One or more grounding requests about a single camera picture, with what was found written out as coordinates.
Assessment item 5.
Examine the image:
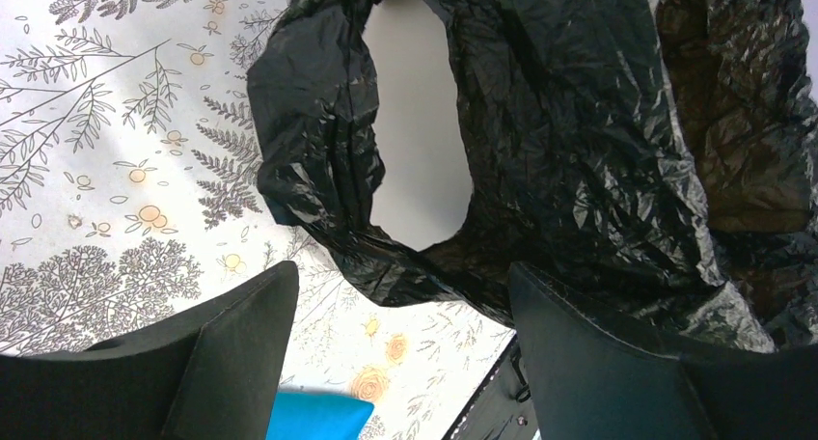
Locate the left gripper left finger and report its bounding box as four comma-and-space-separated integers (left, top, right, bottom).
1, 261, 299, 439

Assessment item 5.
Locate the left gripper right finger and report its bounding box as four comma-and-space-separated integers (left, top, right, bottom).
508, 262, 817, 439

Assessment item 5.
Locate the black trash bag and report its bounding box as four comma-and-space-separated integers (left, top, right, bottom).
247, 0, 817, 352

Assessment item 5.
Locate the beige plastic trash bin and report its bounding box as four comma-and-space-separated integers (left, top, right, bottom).
364, 0, 473, 250

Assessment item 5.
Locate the bright blue folded cloth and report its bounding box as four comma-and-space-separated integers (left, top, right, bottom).
266, 392, 374, 440

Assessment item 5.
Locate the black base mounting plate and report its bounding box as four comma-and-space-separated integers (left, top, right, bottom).
443, 337, 539, 440

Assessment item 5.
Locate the floral patterned table mat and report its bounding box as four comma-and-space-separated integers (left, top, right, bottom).
1, 0, 511, 439

